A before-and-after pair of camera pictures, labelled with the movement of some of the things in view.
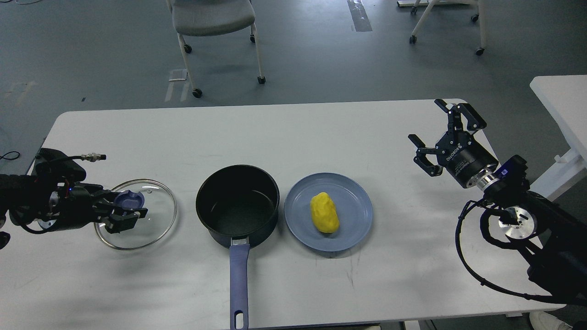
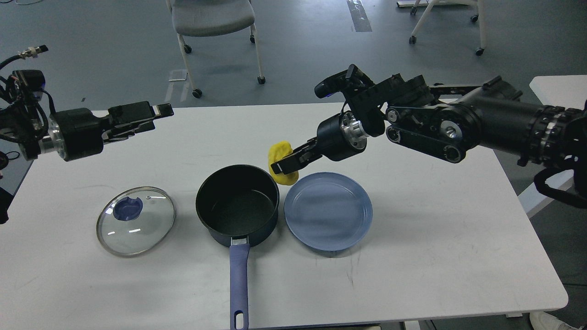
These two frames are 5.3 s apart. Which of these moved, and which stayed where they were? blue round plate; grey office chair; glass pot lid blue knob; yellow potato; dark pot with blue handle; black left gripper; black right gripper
Moved: yellow potato; black left gripper; black right gripper; glass pot lid blue knob
Stayed: blue round plate; dark pot with blue handle; grey office chair
